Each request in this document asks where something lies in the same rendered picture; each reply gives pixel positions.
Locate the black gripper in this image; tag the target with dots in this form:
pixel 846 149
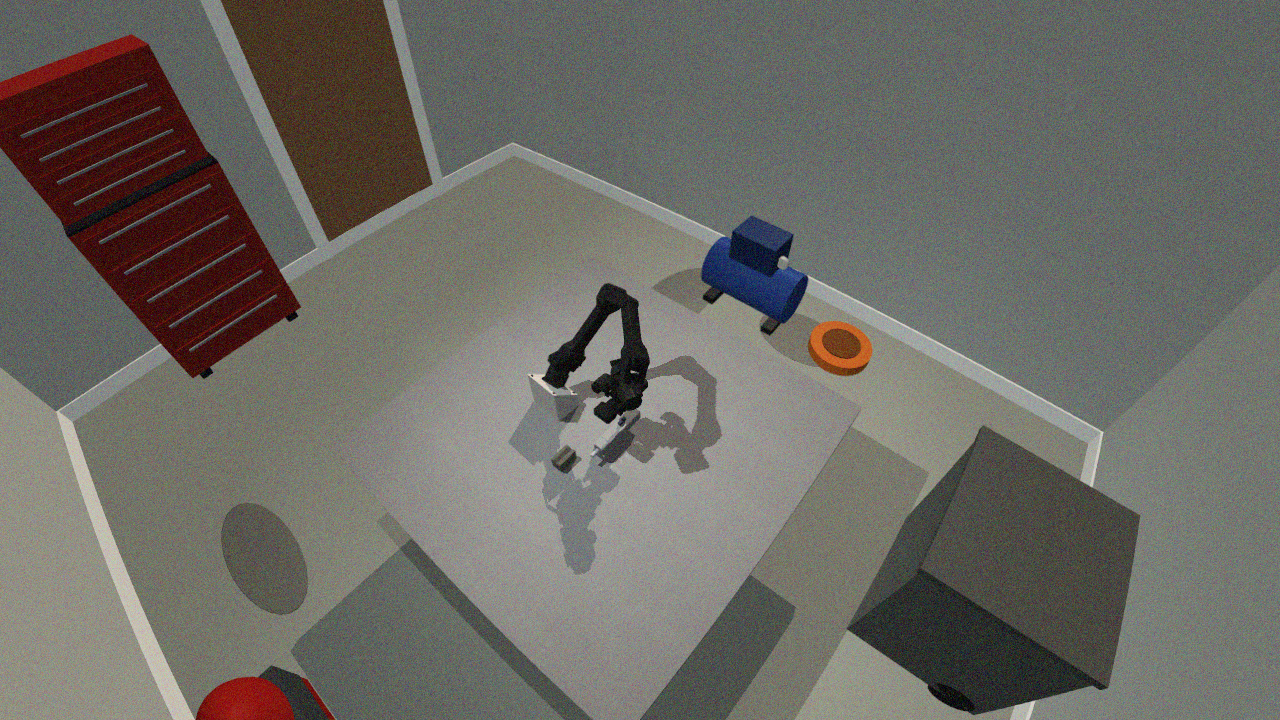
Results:
pixel 608 411

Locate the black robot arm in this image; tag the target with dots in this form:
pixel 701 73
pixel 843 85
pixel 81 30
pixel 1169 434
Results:
pixel 634 355

